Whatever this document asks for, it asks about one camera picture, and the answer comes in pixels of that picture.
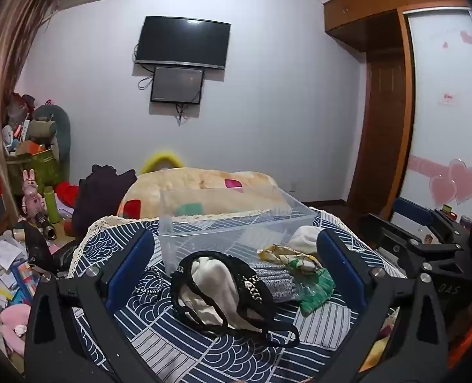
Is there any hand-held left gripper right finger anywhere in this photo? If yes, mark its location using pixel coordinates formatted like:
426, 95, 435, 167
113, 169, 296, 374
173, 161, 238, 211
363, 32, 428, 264
316, 228, 449, 383

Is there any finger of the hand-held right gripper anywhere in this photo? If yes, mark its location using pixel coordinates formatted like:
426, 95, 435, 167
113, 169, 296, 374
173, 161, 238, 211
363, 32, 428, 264
359, 213, 466, 266
391, 197, 472, 248

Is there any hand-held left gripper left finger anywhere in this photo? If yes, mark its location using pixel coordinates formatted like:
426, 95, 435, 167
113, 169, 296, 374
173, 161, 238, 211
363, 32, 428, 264
24, 227, 157, 383

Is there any white cloth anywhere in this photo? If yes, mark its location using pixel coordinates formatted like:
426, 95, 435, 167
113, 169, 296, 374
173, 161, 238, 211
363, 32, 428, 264
288, 225, 320, 254

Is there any yellow patterned scarf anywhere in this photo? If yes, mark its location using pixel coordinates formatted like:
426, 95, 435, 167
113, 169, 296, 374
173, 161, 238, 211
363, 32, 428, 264
257, 244, 324, 274

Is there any grey knit cloth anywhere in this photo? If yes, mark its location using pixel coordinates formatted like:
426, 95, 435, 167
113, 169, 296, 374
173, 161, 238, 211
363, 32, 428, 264
248, 261, 300, 302

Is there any black trimmed cream garment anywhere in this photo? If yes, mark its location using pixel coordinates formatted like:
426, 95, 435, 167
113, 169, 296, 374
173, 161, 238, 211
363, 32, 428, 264
170, 251, 300, 348

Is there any clear plastic storage bin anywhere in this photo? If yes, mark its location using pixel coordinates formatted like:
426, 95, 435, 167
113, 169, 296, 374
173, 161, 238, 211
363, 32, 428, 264
158, 187, 318, 276

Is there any blue white patterned tablecloth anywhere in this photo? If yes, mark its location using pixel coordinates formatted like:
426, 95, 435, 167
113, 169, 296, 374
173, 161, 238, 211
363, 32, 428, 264
66, 207, 408, 383

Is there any dark purple garment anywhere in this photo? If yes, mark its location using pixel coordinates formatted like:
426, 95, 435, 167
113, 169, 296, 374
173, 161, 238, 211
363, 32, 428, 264
73, 164, 137, 236

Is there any brown wooden door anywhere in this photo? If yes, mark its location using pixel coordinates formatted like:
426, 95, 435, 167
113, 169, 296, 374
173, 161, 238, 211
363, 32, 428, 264
348, 54, 407, 208

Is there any black bag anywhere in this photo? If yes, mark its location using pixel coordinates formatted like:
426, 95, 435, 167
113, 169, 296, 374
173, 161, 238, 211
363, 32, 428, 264
21, 221, 78, 277

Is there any black cylinder lens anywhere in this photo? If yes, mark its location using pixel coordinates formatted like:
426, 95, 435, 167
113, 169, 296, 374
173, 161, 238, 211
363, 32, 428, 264
34, 211, 58, 241

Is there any red cloth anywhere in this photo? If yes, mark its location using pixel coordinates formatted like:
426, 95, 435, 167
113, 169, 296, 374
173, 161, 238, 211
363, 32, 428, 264
56, 181, 81, 209

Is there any green bottle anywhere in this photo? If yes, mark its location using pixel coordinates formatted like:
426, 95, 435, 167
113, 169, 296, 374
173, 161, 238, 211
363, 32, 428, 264
42, 187, 62, 224

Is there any cream patterned pillow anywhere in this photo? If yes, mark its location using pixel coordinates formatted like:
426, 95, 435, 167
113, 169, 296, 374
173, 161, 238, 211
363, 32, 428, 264
118, 168, 296, 220

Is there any pink rabbit toy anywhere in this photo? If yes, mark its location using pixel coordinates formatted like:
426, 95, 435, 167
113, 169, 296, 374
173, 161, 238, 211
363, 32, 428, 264
19, 169, 45, 219

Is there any white heart sliding door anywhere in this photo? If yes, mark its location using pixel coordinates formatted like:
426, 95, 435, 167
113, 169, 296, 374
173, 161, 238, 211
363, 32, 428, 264
391, 8, 472, 228

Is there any pile of papers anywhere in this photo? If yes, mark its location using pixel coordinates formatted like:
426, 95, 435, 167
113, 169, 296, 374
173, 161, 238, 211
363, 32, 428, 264
0, 231, 41, 328

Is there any pink plush toy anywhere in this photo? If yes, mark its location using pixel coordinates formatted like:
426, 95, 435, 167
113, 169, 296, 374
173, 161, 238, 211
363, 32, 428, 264
0, 303, 32, 357

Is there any green storage box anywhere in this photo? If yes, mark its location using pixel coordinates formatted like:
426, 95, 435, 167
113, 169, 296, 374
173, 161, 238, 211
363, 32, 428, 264
6, 147, 71, 193

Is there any grey green plush pillow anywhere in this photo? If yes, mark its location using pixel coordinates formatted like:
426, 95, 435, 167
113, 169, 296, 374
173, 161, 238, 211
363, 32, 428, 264
34, 104, 72, 176

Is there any white handheld fan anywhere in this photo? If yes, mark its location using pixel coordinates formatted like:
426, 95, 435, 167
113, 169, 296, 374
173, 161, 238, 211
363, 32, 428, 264
2, 125, 16, 155

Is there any wooden wardrobe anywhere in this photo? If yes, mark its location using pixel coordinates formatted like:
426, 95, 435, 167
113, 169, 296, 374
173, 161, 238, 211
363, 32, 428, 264
323, 0, 472, 224

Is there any striped brown curtain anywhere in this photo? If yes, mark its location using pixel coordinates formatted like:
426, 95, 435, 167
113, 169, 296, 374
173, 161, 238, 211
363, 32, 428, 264
0, 0, 63, 224

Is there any black white braided cord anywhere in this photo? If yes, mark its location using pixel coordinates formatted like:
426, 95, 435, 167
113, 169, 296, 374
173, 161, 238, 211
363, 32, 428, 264
134, 265, 167, 296

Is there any small black wall monitor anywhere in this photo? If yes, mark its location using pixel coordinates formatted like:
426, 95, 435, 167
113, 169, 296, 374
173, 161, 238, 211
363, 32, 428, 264
150, 66, 204, 104

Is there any black wall television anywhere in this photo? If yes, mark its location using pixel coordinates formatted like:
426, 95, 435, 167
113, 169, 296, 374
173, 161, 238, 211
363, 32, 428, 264
135, 16, 232, 69

